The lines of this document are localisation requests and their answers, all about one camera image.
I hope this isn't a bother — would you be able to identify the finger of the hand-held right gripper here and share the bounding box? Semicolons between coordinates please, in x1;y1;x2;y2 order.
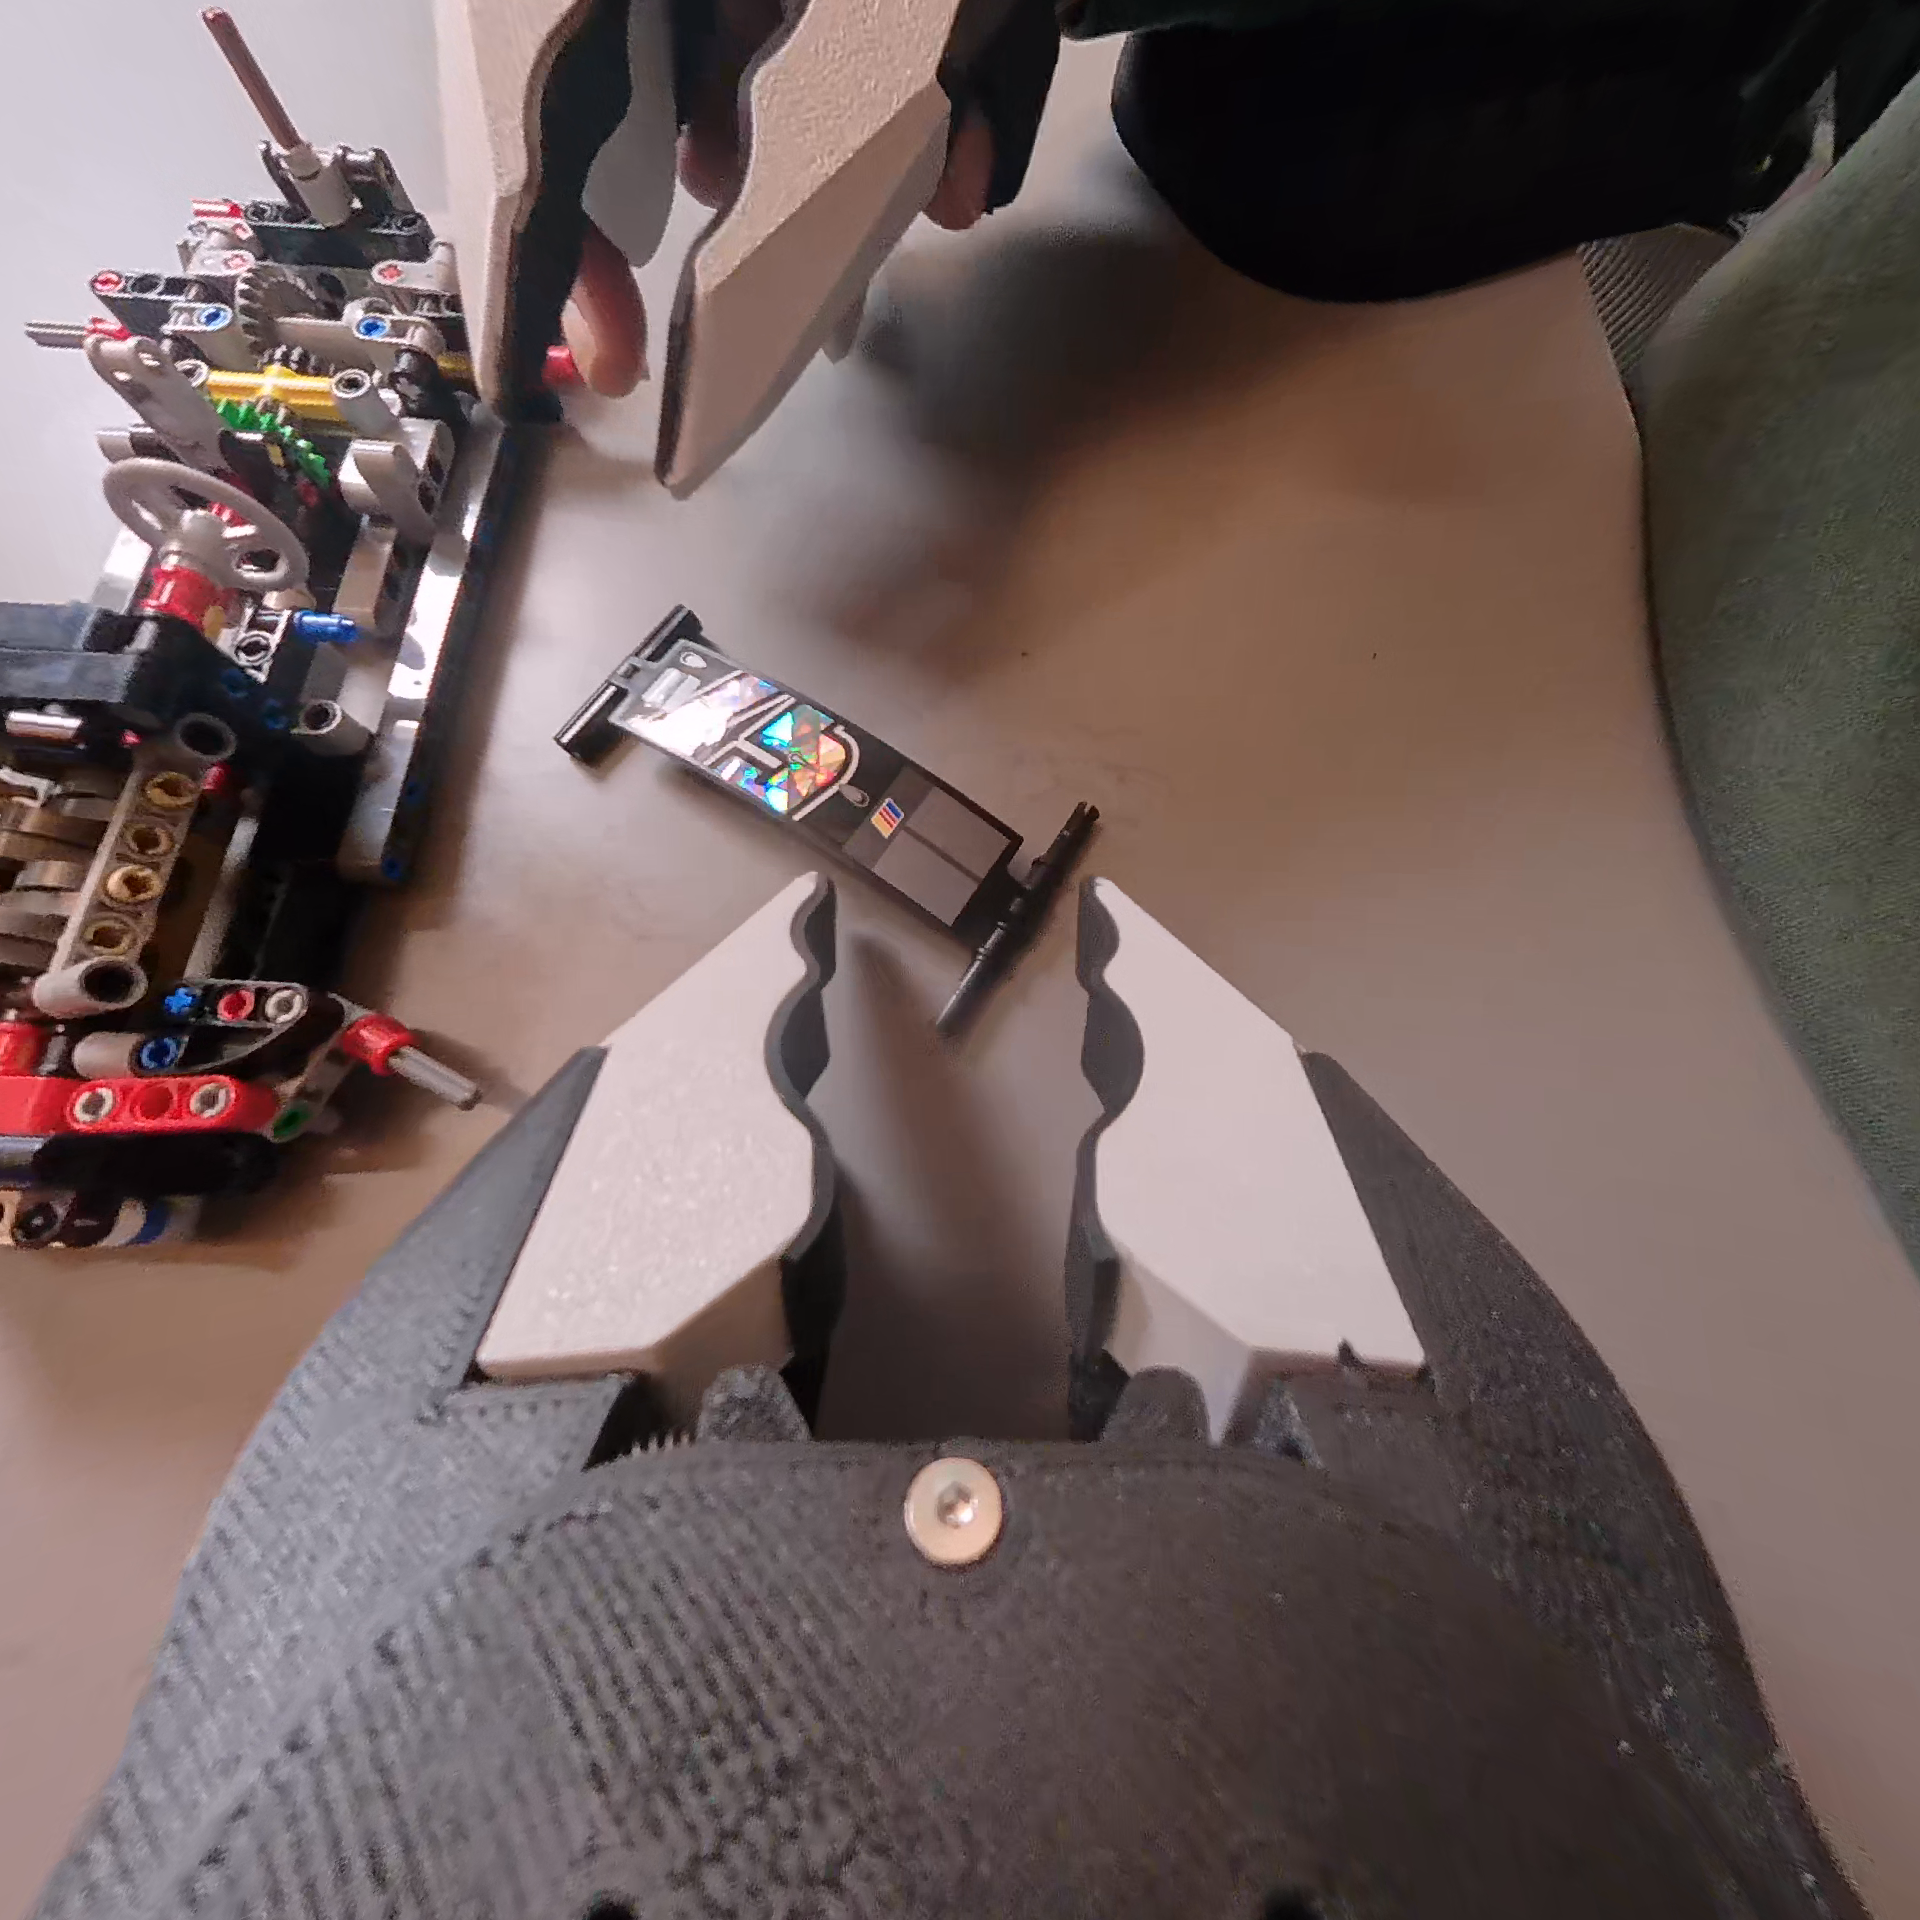
656;0;963;500
433;0;632;425

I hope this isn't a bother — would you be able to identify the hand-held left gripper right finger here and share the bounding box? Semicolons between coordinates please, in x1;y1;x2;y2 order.
1065;879;1430;1444

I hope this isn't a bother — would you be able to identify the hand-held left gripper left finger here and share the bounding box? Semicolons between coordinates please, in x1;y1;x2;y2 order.
472;873;838;1427

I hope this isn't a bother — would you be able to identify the black curved lego panel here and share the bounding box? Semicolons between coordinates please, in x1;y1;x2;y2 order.
592;632;1040;939

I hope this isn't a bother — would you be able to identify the lego car chassis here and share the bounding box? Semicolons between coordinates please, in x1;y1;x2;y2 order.
0;8;577;1249

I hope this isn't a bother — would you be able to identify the person's right forearm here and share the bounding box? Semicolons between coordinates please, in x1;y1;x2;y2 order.
1056;0;1920;303

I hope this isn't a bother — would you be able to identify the person's right hand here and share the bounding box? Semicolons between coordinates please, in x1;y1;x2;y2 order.
567;0;783;403

